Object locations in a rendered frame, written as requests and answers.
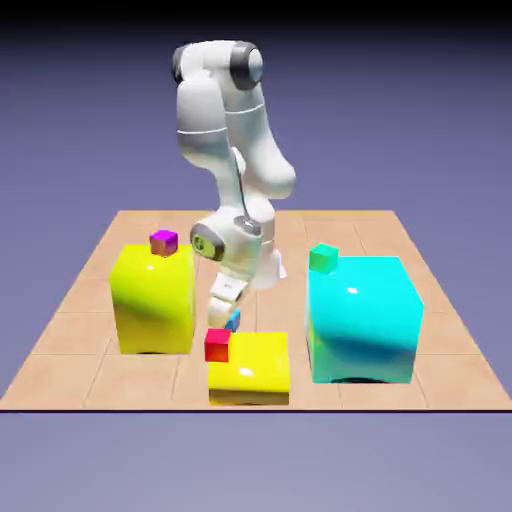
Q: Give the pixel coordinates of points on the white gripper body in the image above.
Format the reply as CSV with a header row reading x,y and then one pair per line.
x,y
219,310

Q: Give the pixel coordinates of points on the small blue cube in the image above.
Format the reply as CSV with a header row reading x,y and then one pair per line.
x,y
234,320

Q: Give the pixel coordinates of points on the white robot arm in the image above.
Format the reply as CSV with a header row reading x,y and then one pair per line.
x,y
240,160

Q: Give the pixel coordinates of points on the small red cube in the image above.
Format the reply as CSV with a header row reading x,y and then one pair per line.
x,y
217,344

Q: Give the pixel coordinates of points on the small magenta cube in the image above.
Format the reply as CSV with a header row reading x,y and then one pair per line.
x,y
164,242

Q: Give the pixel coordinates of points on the small green cube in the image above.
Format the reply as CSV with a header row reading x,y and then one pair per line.
x,y
323,258

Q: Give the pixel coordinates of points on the flat yellow box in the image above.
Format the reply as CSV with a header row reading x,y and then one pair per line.
x,y
252,368

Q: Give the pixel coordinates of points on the tall yellow box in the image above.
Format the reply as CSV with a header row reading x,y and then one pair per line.
x,y
152,300

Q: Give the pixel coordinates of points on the large cyan box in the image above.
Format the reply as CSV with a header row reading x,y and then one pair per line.
x,y
362,320

